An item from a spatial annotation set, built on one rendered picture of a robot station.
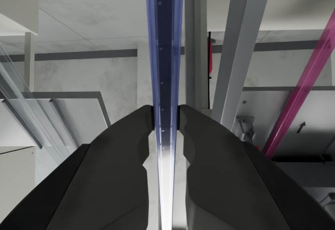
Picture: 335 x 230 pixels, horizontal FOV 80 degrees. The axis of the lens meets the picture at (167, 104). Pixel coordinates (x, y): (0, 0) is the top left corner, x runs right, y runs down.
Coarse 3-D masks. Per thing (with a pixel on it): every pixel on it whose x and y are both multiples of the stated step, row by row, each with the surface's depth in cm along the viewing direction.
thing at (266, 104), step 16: (256, 96) 28; (272, 96) 28; (288, 96) 28; (320, 96) 28; (240, 112) 30; (256, 112) 30; (272, 112) 30; (304, 112) 30; (320, 112) 30; (256, 128) 33; (272, 128) 32; (304, 128) 32; (320, 128) 32; (256, 144) 36; (288, 144) 35; (304, 144) 35; (320, 144) 35; (288, 160) 39; (304, 160) 39
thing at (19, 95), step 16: (0, 48) 14; (0, 64) 14; (0, 80) 15; (16, 80) 15; (16, 96) 16; (32, 96) 17; (32, 112) 17; (32, 128) 18; (48, 128) 19; (48, 144) 20
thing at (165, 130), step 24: (168, 0) 8; (168, 24) 8; (168, 48) 9; (168, 72) 10; (168, 96) 11; (168, 120) 12; (168, 144) 14; (168, 168) 16; (168, 192) 19; (168, 216) 23
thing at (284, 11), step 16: (208, 0) 71; (224, 0) 71; (272, 0) 71; (288, 0) 71; (304, 0) 71; (320, 0) 71; (208, 16) 82; (224, 16) 82; (272, 16) 83; (288, 16) 83; (304, 16) 83; (320, 16) 83
